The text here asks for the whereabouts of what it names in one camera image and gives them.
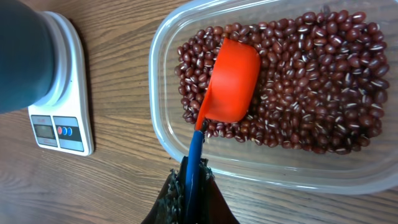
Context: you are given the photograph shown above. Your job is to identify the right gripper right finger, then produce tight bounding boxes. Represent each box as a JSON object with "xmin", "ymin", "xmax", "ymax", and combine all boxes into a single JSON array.
[{"xmin": 198, "ymin": 159, "xmax": 239, "ymax": 224}]

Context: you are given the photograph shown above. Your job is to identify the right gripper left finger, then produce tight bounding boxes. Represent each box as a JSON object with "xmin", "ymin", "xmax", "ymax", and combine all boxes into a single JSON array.
[{"xmin": 141, "ymin": 157, "xmax": 188, "ymax": 224}]

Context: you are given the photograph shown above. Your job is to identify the orange scoop with blue handle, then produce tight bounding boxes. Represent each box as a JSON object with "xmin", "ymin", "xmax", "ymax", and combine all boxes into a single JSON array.
[{"xmin": 184, "ymin": 39, "xmax": 261, "ymax": 223}]

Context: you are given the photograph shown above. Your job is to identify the white digital kitchen scale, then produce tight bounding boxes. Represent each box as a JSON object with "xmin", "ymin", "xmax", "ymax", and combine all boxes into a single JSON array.
[{"xmin": 28, "ymin": 11, "xmax": 95, "ymax": 156}]

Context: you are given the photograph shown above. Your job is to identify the blue metal bowl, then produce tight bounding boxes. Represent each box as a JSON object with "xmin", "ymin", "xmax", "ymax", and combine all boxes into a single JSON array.
[{"xmin": 1, "ymin": 0, "xmax": 55, "ymax": 113}]

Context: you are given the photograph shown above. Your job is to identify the clear plastic container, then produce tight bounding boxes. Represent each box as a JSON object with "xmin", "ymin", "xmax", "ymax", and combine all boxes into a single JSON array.
[{"xmin": 149, "ymin": 0, "xmax": 397, "ymax": 195}]

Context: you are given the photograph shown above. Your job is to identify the red adzuki beans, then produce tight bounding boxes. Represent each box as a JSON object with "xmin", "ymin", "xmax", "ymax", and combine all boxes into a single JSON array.
[{"xmin": 174, "ymin": 10, "xmax": 389, "ymax": 155}]

